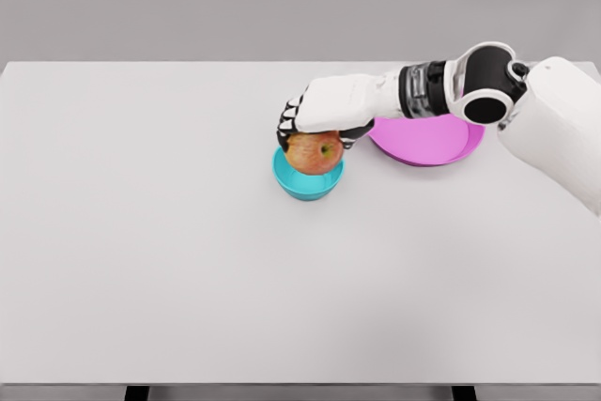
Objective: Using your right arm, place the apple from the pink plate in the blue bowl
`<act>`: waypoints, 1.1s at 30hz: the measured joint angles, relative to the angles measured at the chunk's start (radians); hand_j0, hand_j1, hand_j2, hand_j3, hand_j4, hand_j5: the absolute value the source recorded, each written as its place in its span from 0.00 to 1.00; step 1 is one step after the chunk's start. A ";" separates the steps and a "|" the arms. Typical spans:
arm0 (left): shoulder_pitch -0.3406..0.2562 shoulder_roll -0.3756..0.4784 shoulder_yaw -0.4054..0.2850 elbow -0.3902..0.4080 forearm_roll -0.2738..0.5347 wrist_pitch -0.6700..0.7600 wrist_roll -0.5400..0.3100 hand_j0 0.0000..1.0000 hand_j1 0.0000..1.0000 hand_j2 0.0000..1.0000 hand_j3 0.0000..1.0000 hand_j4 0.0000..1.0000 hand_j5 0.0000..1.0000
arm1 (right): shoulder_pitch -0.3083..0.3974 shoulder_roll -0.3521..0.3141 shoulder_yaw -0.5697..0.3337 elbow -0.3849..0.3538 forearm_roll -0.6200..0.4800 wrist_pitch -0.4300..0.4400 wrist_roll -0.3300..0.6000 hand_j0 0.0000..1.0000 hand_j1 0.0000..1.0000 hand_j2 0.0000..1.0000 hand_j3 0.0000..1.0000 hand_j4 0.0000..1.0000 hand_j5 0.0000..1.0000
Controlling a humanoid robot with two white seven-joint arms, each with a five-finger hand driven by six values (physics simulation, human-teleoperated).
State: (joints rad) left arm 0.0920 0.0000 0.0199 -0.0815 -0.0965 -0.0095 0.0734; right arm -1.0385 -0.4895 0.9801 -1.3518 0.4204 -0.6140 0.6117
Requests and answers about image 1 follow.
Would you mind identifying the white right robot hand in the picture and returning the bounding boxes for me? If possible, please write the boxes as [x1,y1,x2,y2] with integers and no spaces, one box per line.
[275,73,377,153]

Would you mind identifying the pink plate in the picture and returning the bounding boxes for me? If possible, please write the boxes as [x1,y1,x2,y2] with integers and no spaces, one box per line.
[366,112,486,168]

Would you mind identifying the red-yellow apple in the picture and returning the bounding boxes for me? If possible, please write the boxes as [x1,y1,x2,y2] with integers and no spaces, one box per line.
[284,130,345,176]

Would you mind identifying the blue bowl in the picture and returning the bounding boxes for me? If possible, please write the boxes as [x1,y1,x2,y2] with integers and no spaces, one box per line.
[272,146,346,202]

